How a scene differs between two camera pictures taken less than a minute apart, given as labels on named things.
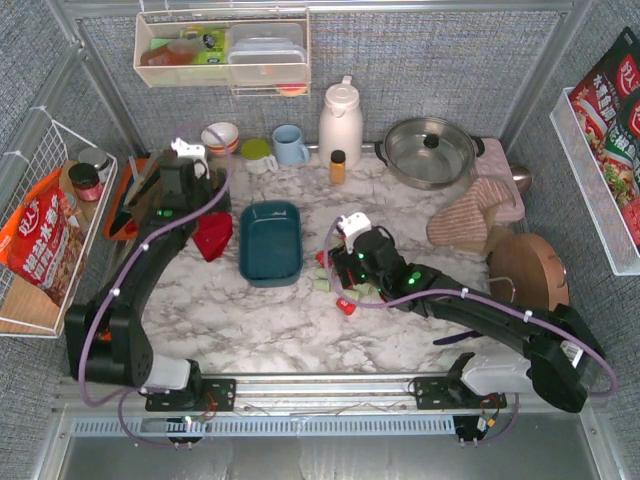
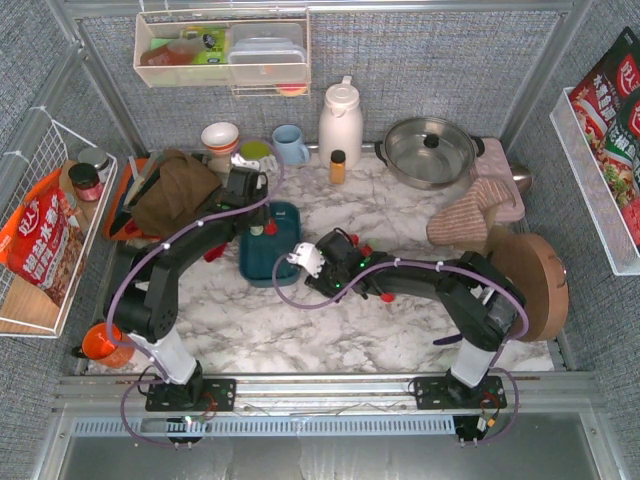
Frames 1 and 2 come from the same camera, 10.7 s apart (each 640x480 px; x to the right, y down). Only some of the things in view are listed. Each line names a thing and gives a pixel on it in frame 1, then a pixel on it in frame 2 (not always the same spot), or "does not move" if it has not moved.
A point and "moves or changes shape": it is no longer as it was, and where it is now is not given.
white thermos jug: x=341 y=124 does not move
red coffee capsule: x=320 y=257 moves or changes shape
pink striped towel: x=466 y=223 does not move
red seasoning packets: x=606 y=110 does not move
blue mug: x=288 y=147 does not move
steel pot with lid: x=430 y=153 does not move
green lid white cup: x=256 y=155 does not move
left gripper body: x=176 y=163 to x=258 y=215
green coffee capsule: x=352 y=294 moves or changes shape
